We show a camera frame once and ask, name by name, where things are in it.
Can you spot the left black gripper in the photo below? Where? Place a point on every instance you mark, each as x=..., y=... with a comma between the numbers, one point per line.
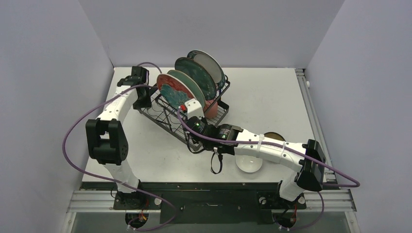
x=146, y=104

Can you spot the red and blue plate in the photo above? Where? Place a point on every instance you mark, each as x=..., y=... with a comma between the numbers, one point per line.
x=173, y=90

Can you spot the light teal flower plate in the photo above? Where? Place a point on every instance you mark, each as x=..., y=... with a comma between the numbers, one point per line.
x=190, y=84

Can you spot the blue glazed plate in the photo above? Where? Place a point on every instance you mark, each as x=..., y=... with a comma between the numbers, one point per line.
x=199, y=74

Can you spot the large pink mug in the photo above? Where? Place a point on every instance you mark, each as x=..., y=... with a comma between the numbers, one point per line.
x=210, y=109

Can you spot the green rimmed white plate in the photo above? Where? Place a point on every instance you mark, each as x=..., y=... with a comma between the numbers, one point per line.
x=210, y=65

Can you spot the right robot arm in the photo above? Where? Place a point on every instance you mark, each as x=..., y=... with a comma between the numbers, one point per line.
x=304, y=159

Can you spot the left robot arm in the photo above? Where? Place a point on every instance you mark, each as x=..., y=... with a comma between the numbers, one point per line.
x=106, y=139

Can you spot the black base panel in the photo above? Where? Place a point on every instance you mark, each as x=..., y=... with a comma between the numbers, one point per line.
x=198, y=203

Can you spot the white bowl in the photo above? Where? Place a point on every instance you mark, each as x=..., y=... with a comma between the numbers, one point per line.
x=248, y=164

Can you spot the dark bowl beige inside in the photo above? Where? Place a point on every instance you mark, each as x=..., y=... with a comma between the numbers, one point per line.
x=273, y=136

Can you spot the aluminium rail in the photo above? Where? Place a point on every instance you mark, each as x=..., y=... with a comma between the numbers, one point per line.
x=260, y=99

